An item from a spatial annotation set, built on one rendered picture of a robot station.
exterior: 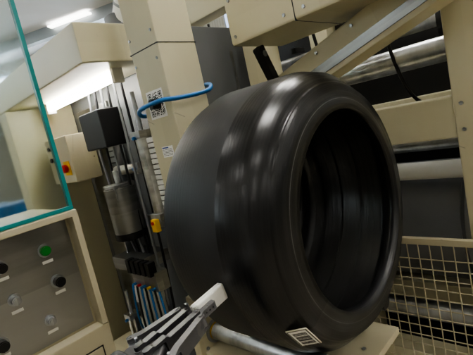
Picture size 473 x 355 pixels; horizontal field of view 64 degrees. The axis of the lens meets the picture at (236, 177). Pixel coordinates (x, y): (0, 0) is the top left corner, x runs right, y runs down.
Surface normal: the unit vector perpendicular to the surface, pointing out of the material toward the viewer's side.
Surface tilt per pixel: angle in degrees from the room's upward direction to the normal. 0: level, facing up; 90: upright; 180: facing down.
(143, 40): 90
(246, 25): 90
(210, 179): 63
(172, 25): 90
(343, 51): 90
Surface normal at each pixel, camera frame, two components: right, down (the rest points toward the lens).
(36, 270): 0.71, -0.06
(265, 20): -0.67, 0.25
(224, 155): -0.67, -0.37
